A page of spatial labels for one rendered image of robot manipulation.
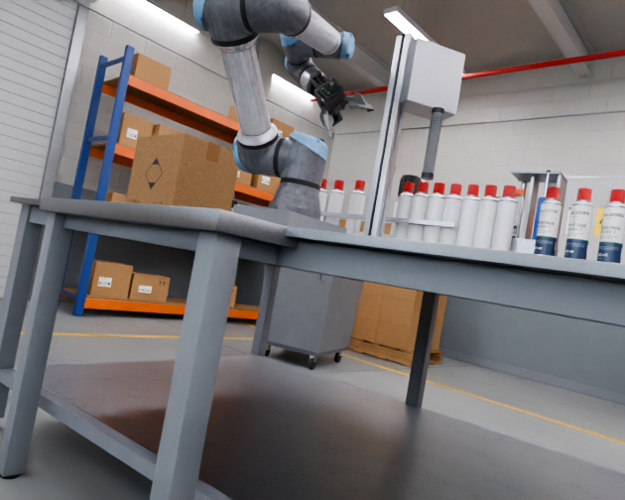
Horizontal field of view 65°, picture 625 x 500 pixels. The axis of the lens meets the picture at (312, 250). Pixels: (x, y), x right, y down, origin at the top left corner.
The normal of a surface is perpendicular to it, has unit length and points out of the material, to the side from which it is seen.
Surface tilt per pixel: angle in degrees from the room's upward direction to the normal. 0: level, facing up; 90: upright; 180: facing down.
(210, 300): 90
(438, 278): 90
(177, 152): 90
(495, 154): 90
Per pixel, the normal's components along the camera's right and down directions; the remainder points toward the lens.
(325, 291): -0.40, -0.05
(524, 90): -0.66, -0.15
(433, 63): 0.33, 0.01
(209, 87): 0.73, 0.10
